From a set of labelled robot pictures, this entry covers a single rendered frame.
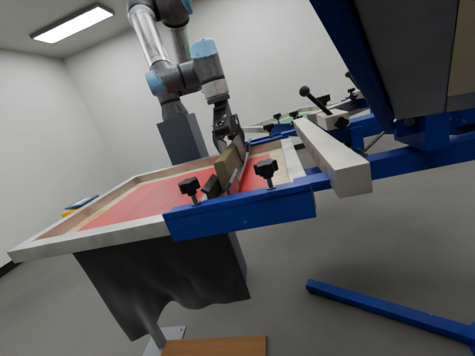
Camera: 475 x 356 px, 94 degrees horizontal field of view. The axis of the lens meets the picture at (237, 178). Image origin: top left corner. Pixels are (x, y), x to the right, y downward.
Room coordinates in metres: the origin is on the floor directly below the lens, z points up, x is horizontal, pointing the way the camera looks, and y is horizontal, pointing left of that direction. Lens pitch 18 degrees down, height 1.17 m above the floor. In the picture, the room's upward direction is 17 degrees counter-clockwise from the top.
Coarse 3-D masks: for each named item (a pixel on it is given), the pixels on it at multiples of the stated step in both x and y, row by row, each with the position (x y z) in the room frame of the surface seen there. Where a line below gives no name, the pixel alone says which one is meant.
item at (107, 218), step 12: (240, 180) 0.65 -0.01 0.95; (252, 180) 0.62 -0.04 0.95; (264, 180) 0.59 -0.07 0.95; (240, 192) 0.55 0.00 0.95; (120, 204) 0.80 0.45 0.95; (132, 204) 0.75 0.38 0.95; (180, 204) 0.60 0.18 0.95; (108, 216) 0.70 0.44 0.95; (144, 216) 0.60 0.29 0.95; (84, 228) 0.65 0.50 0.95
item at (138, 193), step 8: (248, 160) 0.86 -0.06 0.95; (256, 160) 0.82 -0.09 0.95; (248, 168) 0.75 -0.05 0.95; (184, 176) 0.93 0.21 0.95; (208, 176) 0.81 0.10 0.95; (144, 184) 1.00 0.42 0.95; (152, 184) 0.96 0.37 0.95; (200, 184) 0.73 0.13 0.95; (136, 192) 0.90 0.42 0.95; (144, 192) 0.86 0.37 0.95; (120, 200) 0.86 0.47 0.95; (128, 200) 0.82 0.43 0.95
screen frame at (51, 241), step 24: (264, 144) 0.92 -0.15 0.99; (288, 144) 0.77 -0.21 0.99; (168, 168) 1.03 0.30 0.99; (192, 168) 1.00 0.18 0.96; (288, 168) 0.52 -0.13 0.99; (120, 192) 0.94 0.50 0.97; (312, 192) 0.37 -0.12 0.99; (72, 216) 0.71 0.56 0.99; (48, 240) 0.54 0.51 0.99; (72, 240) 0.50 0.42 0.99; (96, 240) 0.48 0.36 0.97; (120, 240) 0.47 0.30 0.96
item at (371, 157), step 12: (456, 144) 0.53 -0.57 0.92; (468, 144) 0.52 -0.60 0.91; (372, 156) 0.61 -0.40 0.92; (384, 156) 0.58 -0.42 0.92; (396, 156) 0.56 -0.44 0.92; (408, 156) 0.55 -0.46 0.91; (420, 156) 0.55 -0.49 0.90; (432, 156) 0.54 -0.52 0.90; (444, 156) 0.53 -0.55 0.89; (456, 156) 0.53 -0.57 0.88; (468, 156) 0.52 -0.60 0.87; (312, 168) 0.66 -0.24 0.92; (372, 168) 0.57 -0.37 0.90; (384, 168) 0.57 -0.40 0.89; (396, 168) 0.56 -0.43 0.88; (408, 168) 0.55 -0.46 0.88; (420, 168) 0.55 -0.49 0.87
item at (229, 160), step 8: (232, 144) 0.71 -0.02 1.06; (224, 152) 0.62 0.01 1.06; (232, 152) 0.62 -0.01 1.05; (216, 160) 0.54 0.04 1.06; (224, 160) 0.52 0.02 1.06; (232, 160) 0.59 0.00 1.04; (240, 160) 0.70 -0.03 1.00; (216, 168) 0.52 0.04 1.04; (224, 168) 0.52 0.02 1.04; (232, 168) 0.56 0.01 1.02; (224, 176) 0.52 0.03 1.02; (224, 184) 0.52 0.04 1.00
